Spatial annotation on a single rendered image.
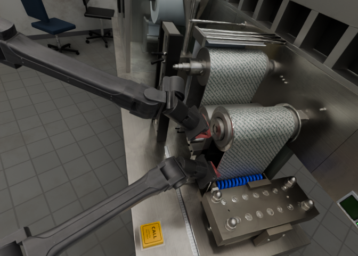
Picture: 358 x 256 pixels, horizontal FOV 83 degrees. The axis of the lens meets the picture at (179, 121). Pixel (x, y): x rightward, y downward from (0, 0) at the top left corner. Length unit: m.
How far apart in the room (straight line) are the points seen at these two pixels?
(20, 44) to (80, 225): 0.42
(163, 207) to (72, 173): 1.35
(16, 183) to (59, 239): 1.70
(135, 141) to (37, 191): 1.21
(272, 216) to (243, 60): 0.56
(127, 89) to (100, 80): 0.07
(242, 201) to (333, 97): 0.45
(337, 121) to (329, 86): 0.11
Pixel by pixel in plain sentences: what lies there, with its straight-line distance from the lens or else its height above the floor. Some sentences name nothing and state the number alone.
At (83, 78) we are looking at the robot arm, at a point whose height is 1.41.
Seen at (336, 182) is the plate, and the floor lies 1.20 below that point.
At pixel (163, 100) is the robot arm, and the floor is 1.38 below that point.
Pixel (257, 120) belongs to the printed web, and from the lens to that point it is 0.67.
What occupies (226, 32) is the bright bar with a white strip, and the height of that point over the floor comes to 1.45.
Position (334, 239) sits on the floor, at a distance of 2.41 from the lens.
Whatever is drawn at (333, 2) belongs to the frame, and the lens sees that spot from 0.85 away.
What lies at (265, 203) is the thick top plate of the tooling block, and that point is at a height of 1.03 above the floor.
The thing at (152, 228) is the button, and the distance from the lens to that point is 0.81.
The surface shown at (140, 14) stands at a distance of 1.43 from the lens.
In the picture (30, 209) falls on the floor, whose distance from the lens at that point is 2.01.
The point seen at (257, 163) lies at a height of 1.11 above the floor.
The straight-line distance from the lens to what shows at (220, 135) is 0.64.
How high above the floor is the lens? 1.68
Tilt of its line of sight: 42 degrees down
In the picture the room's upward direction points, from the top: 12 degrees clockwise
